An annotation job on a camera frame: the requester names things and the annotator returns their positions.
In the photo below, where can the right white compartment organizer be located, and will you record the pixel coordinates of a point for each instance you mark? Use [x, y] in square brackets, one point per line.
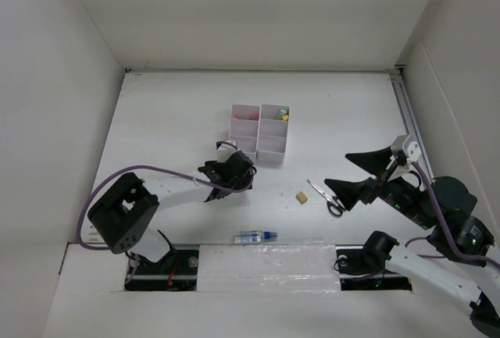
[273, 135]

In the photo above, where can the blue capped glue bottle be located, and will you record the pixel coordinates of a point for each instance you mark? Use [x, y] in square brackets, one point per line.
[253, 237]

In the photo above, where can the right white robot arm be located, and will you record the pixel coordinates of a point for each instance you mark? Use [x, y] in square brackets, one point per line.
[465, 268]

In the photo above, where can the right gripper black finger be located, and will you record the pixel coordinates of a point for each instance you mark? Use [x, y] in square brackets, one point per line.
[349, 193]
[376, 163]

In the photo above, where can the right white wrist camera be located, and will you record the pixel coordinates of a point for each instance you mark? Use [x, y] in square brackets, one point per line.
[405, 151]

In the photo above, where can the aluminium rail right side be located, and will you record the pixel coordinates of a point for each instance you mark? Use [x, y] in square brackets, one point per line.
[408, 115]

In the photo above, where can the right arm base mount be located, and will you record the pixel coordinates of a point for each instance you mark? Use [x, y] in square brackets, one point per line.
[356, 275]

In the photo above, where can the red highlighter pen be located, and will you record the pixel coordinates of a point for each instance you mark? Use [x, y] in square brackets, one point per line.
[245, 114]

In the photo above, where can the yellow eraser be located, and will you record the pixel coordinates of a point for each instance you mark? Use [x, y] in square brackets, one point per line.
[301, 197]

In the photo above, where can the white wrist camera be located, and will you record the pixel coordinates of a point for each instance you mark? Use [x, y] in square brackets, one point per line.
[225, 149]
[405, 151]

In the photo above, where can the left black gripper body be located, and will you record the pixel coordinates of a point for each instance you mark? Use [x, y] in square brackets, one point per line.
[241, 183]

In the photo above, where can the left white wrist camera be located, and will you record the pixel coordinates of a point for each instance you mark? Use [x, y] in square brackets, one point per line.
[225, 149]

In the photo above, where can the black handled scissors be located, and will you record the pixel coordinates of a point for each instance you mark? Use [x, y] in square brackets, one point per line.
[334, 206]

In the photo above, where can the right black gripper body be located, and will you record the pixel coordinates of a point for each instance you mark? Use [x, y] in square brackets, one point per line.
[401, 195]

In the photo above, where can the white compartment organizer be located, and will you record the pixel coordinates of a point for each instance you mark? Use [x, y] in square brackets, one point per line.
[245, 132]
[273, 135]

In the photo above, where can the green capped correction tape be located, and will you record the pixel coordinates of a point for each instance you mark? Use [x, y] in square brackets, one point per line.
[280, 113]

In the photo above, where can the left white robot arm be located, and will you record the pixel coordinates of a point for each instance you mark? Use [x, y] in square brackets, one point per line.
[122, 215]

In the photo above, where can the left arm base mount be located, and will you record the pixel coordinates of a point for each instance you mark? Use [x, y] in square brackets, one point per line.
[164, 271]

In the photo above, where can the left white compartment organizer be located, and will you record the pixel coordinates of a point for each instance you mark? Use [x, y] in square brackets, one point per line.
[245, 132]

